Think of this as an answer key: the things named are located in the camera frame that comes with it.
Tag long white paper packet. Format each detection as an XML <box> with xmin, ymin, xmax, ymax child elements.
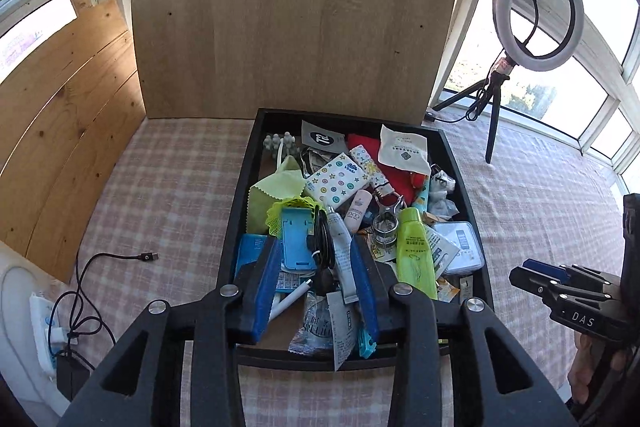
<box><xmin>327</xmin><ymin>292</ymin><xmax>362</xmax><ymax>373</ymax></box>

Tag white packet with black print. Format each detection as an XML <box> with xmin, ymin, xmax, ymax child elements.
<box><xmin>424</xmin><ymin>224</ymin><xmax>462</xmax><ymax>281</ymax></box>

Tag small white pink bottle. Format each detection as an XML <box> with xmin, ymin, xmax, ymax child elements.
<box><xmin>344</xmin><ymin>189</ymin><xmax>374</xmax><ymax>236</ymax></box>

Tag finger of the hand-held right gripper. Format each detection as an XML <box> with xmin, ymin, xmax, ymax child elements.
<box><xmin>521</xmin><ymin>258</ymin><xmax>622</xmax><ymax>290</ymax></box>
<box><xmin>509</xmin><ymin>267</ymin><xmax>608</xmax><ymax>324</ymax></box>

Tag black container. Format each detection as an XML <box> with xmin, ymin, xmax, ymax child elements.
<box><xmin>216</xmin><ymin>108</ymin><xmax>496</xmax><ymax>370</ymax></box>

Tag black ring light cable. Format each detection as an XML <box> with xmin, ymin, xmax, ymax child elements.
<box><xmin>424</xmin><ymin>0</ymin><xmax>541</xmax><ymax>124</ymax></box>

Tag white floral patterned case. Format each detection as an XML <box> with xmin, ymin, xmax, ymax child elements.
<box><xmin>348</xmin><ymin>145</ymin><xmax>392</xmax><ymax>196</ymax></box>

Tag pink checked cloth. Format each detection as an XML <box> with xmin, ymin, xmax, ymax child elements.
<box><xmin>64</xmin><ymin>114</ymin><xmax>632</xmax><ymax>427</ymax></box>

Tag blue tissue pack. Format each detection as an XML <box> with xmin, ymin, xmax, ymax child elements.
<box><xmin>234</xmin><ymin>233</ymin><xmax>282</xmax><ymax>284</ymax></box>

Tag clear plastic box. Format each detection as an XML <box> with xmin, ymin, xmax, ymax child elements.
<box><xmin>432</xmin><ymin>220</ymin><xmax>486</xmax><ymax>279</ymax></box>

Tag red cloth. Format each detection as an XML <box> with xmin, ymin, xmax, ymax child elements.
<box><xmin>346</xmin><ymin>133</ymin><xmax>427</xmax><ymax>204</ymax></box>

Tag white pen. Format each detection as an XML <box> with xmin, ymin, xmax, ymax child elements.
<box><xmin>268</xmin><ymin>278</ymin><xmax>317</xmax><ymax>323</ymax></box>

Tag white power strip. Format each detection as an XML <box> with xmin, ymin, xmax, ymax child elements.
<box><xmin>28</xmin><ymin>293</ymin><xmax>65</xmax><ymax>379</ymax></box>

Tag metal clip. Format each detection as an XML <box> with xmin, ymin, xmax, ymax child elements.
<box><xmin>372</xmin><ymin>193</ymin><xmax>409</xmax><ymax>224</ymax></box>

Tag grey packet with black circle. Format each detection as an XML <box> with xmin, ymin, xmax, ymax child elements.
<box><xmin>301</xmin><ymin>120</ymin><xmax>347</xmax><ymax>152</ymax></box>

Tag lime green cloth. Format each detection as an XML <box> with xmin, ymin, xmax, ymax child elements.
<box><xmin>247</xmin><ymin>155</ymin><xmax>307</xmax><ymax>236</ymax></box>

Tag clear round jar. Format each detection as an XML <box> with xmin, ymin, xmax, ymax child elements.
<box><xmin>372</xmin><ymin>213</ymin><xmax>401</xmax><ymax>254</ymax></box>

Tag silver foil wrapper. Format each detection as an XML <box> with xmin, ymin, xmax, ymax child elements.
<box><xmin>429</xmin><ymin>163</ymin><xmax>459</xmax><ymax>219</ymax></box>

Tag white smiley tissue pack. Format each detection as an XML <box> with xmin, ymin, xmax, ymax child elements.
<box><xmin>303</xmin><ymin>152</ymin><xmax>372</xmax><ymax>209</ymax></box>

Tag light brown wooden board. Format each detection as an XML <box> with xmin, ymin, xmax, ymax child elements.
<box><xmin>129</xmin><ymin>0</ymin><xmax>466</xmax><ymax>122</ymax></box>

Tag clear dark-printed snack packet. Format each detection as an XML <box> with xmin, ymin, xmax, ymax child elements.
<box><xmin>288</xmin><ymin>292</ymin><xmax>337</xmax><ymax>356</ymax></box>

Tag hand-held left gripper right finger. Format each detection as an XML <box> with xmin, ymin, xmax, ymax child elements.
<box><xmin>350</xmin><ymin>237</ymin><xmax>581</xmax><ymax>427</ymax></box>

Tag lime green tube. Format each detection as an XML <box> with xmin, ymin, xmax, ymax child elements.
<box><xmin>396</xmin><ymin>207</ymin><xmax>439</xmax><ymax>301</ymax></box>

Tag white rounded furniture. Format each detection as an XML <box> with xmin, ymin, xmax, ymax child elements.
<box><xmin>0</xmin><ymin>241</ymin><xmax>68</xmax><ymax>427</ymax></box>

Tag black looped cord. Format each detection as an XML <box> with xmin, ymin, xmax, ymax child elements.
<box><xmin>314</xmin><ymin>206</ymin><xmax>337</xmax><ymax>269</ymax></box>

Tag blue phone stand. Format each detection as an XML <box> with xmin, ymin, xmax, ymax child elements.
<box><xmin>280</xmin><ymin>206</ymin><xmax>320</xmax><ymax>274</ymax></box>

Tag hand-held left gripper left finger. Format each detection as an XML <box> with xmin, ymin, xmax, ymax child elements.
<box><xmin>60</xmin><ymin>237</ymin><xmax>282</xmax><ymax>427</ymax></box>

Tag orange wrapper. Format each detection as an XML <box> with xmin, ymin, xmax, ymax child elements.
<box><xmin>435</xmin><ymin>279</ymin><xmax>462</xmax><ymax>304</ymax></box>

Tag pine wood board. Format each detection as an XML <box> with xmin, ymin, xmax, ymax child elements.
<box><xmin>0</xmin><ymin>0</ymin><xmax>147</xmax><ymax>284</ymax></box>

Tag grey white tube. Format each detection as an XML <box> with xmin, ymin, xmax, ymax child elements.
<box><xmin>326</xmin><ymin>207</ymin><xmax>362</xmax><ymax>306</ymax></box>

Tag black usb cable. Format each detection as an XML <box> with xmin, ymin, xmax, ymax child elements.
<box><xmin>46</xmin><ymin>251</ymin><xmax>161</xmax><ymax>360</ymax></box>

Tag yellow-green lace doily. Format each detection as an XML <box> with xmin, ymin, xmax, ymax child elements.
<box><xmin>267</xmin><ymin>197</ymin><xmax>327</xmax><ymax>239</ymax></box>

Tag person's right hand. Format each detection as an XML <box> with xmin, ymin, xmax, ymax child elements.
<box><xmin>567</xmin><ymin>331</ymin><xmax>632</xmax><ymax>404</ymax></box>

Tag white sachet with green logo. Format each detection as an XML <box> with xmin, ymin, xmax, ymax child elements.
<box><xmin>377</xmin><ymin>124</ymin><xmax>432</xmax><ymax>176</ymax></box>

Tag ring light on black tripod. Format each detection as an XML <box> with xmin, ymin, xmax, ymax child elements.
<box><xmin>431</xmin><ymin>0</ymin><xmax>586</xmax><ymax>165</ymax></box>

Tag grey ball massager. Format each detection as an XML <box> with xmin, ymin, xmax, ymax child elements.
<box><xmin>263</xmin><ymin>132</ymin><xmax>300</xmax><ymax>168</ymax></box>

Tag black power adapter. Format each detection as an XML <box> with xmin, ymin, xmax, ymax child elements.
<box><xmin>55</xmin><ymin>351</ymin><xmax>97</xmax><ymax>402</ymax></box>

